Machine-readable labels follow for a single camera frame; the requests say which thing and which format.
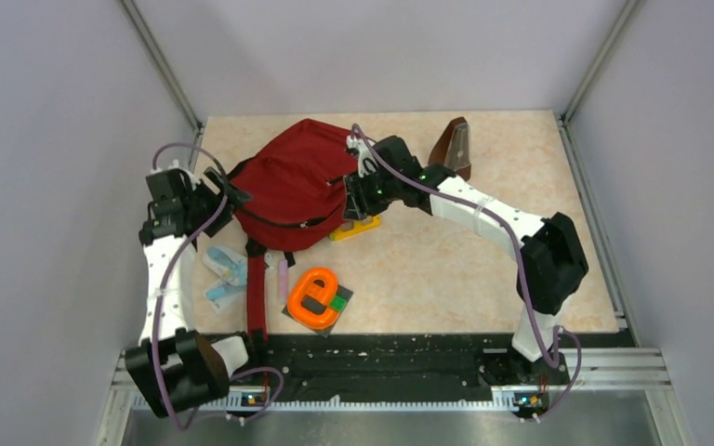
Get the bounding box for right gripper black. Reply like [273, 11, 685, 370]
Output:
[343, 165, 400, 222]

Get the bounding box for red backpack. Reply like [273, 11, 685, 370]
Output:
[228, 119, 357, 348]

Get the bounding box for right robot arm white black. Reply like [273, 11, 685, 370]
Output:
[344, 132, 588, 383]

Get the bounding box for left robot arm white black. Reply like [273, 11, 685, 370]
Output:
[124, 166, 261, 418]

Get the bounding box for light blue blister pack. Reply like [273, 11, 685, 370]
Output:
[203, 245, 248, 286]

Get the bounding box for pink eraser stick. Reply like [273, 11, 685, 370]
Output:
[276, 258, 289, 305]

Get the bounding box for orange plastic letter toy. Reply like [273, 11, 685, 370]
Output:
[286, 267, 338, 330]

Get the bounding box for green toy block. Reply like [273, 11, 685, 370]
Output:
[329, 295, 350, 312]

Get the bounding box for brown wooden metronome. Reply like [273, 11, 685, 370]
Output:
[428, 116, 471, 181]

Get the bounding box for yellow triangular toy frame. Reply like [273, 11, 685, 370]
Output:
[329, 216, 381, 242]

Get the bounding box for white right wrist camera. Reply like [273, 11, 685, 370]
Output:
[346, 136, 377, 177]

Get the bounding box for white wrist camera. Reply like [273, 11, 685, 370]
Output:
[346, 136, 377, 177]
[166, 159, 199, 189]

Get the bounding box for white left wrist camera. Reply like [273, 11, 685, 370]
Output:
[166, 159, 199, 189]

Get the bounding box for aluminium frame post left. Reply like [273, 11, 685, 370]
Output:
[116, 0, 204, 135]

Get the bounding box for aluminium frame post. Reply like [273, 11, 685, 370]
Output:
[116, 0, 204, 135]
[560, 0, 645, 127]

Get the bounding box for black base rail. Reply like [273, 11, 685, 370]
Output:
[208, 332, 635, 408]

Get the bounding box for aluminium frame post right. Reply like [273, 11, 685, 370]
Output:
[560, 0, 645, 127]

